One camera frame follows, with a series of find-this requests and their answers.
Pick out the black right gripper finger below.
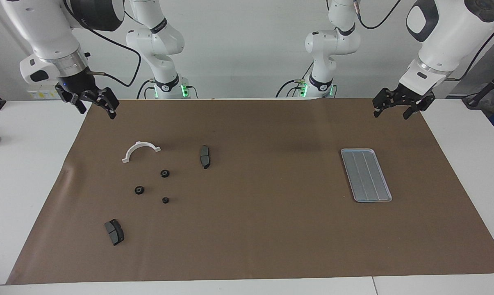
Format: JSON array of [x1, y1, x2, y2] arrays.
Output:
[[92, 87, 119, 119], [57, 86, 87, 114]]

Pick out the brown paper table mat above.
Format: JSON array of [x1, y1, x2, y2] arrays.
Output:
[[6, 98, 494, 285]]

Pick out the white wall socket box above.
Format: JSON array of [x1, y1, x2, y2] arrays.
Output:
[[27, 79, 73, 100]]

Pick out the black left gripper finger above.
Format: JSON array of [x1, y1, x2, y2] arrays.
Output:
[[373, 88, 395, 118], [403, 93, 436, 120]]

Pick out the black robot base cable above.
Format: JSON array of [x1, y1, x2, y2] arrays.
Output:
[[136, 79, 154, 100], [275, 61, 314, 99]]

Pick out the single grey brake pad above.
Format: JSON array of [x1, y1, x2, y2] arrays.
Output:
[[199, 145, 212, 170]]

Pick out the white plastic half-ring clamp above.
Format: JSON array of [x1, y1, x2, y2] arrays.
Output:
[[121, 141, 162, 164]]

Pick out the silver ribbed metal tray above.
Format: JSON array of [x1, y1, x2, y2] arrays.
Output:
[[340, 148, 393, 203]]

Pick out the black tripod leg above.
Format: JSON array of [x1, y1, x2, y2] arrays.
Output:
[[462, 66, 494, 109]]

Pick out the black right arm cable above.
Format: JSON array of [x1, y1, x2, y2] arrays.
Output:
[[62, 0, 142, 87]]

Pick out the stacked grey brake pads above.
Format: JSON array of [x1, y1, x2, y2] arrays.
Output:
[[104, 219, 125, 246]]

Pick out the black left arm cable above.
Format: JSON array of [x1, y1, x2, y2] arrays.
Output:
[[353, 0, 494, 82]]

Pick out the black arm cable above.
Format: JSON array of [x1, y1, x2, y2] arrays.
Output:
[[62, 0, 142, 87], [353, 0, 494, 82]]

